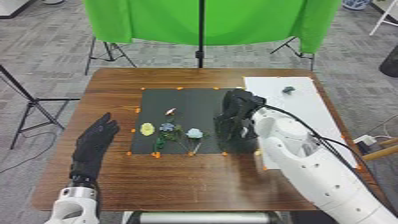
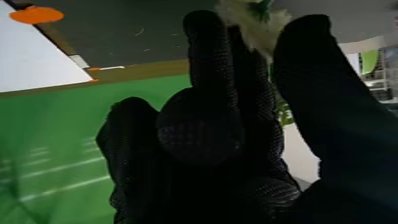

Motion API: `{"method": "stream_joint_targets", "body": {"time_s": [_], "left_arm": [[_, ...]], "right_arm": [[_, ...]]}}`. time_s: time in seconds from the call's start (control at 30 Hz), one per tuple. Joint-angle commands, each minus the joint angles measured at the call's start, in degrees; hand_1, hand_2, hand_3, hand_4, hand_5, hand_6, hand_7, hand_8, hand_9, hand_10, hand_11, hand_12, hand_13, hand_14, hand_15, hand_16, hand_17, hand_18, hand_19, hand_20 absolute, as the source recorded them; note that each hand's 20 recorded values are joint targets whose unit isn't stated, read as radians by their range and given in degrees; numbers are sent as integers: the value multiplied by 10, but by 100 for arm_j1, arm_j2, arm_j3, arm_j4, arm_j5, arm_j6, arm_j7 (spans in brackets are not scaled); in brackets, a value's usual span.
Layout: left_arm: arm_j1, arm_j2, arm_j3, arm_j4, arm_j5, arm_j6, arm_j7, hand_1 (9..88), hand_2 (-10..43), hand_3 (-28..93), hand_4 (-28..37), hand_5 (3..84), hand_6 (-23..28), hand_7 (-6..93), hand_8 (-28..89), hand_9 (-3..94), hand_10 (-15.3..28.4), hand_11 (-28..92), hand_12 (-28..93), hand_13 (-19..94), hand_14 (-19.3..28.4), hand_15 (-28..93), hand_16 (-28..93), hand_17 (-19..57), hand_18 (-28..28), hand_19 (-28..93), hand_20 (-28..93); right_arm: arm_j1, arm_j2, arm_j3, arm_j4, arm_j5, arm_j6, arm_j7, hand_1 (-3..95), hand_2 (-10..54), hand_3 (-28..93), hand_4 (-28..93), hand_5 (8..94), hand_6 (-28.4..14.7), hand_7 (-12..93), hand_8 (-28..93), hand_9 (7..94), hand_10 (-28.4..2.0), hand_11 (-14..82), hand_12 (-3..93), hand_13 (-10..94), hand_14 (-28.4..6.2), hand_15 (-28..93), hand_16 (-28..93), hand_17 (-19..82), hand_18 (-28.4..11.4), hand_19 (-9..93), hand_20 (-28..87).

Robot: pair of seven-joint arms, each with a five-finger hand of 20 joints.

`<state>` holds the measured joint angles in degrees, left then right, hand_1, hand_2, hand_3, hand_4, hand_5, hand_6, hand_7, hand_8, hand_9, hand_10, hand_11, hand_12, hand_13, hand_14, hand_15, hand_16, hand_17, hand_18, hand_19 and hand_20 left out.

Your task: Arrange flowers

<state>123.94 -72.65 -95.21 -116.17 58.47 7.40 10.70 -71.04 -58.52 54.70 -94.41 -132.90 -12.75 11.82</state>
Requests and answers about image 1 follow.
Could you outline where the pale grey bar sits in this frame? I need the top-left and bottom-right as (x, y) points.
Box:
(121, 211), (284, 224)

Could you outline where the pale blue flower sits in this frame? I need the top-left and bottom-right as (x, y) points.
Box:
(185, 127), (206, 155)

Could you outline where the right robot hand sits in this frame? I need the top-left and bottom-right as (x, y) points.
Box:
(213, 88), (268, 142)

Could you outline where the black backdrop stand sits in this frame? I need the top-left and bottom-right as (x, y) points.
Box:
(84, 0), (316, 76)

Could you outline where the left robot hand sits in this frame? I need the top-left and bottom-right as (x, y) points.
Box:
(68, 112), (123, 183)

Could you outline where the green sprig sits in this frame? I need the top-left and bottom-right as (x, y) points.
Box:
(153, 135), (169, 154)

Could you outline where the black cable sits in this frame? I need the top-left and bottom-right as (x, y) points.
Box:
(259, 104), (373, 178)

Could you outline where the white sheet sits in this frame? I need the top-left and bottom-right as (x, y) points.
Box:
(243, 76), (361, 170)

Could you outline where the white power strip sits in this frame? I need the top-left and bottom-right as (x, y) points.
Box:
(352, 134), (378, 147)

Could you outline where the dark mat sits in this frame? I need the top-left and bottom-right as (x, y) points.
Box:
(130, 87), (259, 155)

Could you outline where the yellow flower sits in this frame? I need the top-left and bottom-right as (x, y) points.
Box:
(139, 122), (156, 137)

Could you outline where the black tripod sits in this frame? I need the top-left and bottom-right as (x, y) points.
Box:
(0, 63), (82, 150)

